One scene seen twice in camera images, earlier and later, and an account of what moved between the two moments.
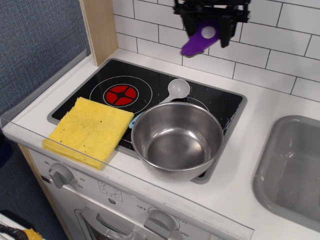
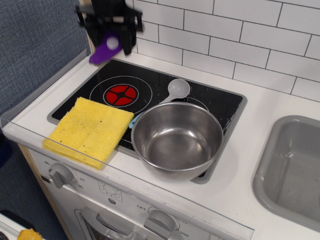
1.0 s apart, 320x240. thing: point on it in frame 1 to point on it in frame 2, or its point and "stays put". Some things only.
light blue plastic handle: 131,125 stays put
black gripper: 228,12 to 107,15
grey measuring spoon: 178,88 stays put
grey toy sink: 286,183 stays put
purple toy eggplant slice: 207,33 to 110,42
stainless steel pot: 176,141 stays put
